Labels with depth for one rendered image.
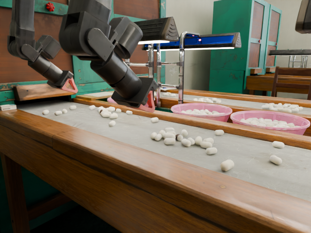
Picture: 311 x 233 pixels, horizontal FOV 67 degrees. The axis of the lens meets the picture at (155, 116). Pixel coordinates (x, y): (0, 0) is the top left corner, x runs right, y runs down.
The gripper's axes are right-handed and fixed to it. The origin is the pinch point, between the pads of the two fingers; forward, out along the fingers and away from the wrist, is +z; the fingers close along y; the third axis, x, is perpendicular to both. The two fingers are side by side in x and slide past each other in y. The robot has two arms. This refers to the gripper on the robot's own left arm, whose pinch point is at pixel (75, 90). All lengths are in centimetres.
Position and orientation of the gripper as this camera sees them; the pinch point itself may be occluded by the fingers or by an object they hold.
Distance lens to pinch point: 101.4
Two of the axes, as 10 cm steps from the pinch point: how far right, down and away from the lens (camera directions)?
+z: 4.9, 4.8, 7.2
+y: -7.6, -1.6, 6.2
